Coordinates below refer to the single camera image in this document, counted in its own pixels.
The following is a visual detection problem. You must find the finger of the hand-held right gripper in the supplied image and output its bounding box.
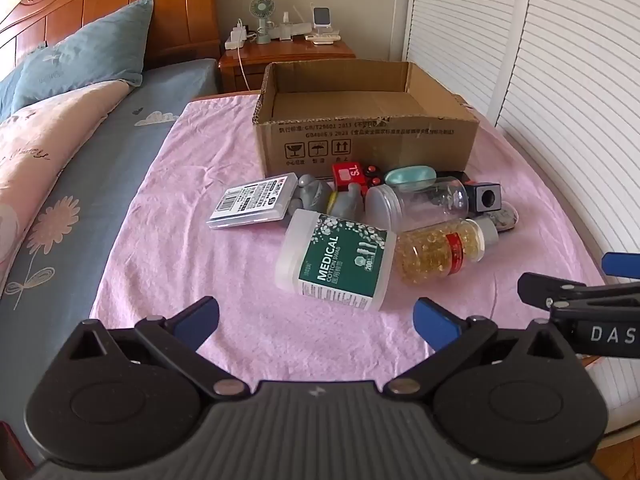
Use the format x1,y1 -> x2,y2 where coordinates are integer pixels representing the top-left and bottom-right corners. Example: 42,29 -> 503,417
517,272 -> 640,312
601,252 -> 640,281

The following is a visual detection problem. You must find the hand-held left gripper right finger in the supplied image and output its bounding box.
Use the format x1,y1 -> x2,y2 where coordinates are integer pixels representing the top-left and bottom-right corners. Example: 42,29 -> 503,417
382,297 -> 576,404

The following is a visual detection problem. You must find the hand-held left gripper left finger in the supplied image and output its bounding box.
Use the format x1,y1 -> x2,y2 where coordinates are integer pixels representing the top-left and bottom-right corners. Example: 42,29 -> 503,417
65,296 -> 251,402

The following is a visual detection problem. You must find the yellow capsule bottle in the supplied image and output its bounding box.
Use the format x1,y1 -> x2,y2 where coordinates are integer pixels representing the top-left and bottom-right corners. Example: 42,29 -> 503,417
395,216 -> 501,286

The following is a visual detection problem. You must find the black cube block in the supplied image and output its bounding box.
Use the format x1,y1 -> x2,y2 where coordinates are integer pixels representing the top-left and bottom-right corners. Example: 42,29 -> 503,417
464,180 -> 502,213

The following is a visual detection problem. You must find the white cotton swab container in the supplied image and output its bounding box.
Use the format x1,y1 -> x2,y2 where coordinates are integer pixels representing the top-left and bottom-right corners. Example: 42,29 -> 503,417
274,208 -> 398,312

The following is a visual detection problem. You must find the clear plastic jar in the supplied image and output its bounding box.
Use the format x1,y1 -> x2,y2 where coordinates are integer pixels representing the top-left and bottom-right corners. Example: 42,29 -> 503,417
364,176 -> 471,234

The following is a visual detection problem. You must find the clear plastic card case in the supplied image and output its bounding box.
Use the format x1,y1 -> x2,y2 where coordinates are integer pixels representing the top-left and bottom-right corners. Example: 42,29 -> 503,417
206,172 -> 300,231

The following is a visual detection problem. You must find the grey elephant figurine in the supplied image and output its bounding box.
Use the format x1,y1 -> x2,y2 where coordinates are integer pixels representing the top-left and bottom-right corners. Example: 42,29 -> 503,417
297,174 -> 365,222

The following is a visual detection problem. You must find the cardboard box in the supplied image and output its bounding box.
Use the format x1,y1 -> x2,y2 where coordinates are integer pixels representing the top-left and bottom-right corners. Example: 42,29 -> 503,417
251,60 -> 481,182

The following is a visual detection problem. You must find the pink cloth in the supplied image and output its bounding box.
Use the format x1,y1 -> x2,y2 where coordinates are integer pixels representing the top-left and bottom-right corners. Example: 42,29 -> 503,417
90,92 -> 608,393

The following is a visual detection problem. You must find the clear correction tape dispenser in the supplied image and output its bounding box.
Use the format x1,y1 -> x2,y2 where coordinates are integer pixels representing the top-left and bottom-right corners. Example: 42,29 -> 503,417
487,201 -> 521,234

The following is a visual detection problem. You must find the teal oval case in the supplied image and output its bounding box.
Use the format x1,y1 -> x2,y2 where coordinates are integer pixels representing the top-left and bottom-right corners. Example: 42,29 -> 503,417
384,165 -> 437,192

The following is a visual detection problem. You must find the white louvered door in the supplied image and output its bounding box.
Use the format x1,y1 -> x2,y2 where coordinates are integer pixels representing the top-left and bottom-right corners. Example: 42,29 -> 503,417
494,0 -> 640,441
400,0 -> 535,128

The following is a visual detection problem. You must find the red toy robot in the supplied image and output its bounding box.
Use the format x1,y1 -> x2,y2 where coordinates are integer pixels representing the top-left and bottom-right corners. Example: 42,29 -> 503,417
331,161 -> 386,196

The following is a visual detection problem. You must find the grey-blue floral bed sheet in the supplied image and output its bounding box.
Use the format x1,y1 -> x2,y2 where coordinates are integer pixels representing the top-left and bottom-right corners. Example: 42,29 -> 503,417
0,57 -> 221,428

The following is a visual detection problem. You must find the pink floral pillow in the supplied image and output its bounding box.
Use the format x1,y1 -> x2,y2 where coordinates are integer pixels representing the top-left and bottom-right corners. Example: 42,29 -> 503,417
0,80 -> 132,286

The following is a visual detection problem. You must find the wooden nightstand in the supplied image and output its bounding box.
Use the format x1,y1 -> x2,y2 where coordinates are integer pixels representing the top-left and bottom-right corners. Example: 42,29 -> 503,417
218,35 -> 357,95

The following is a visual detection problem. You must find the white power strip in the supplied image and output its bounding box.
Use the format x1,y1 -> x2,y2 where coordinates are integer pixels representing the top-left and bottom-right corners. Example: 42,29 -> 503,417
225,19 -> 251,52

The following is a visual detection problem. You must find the blue pillow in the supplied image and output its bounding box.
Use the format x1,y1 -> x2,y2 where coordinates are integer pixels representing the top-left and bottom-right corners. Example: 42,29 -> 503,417
10,0 -> 155,113

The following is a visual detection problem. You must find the small green desk fan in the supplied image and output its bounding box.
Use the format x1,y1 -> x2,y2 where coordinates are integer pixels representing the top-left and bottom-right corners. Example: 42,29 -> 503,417
250,0 -> 274,45

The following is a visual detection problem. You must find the white phone stand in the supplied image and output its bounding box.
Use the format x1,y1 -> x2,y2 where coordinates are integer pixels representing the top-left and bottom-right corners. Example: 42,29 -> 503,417
310,6 -> 334,36

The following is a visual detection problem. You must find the white charging cable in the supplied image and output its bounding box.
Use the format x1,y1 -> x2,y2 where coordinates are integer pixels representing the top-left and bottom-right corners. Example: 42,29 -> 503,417
237,47 -> 252,94

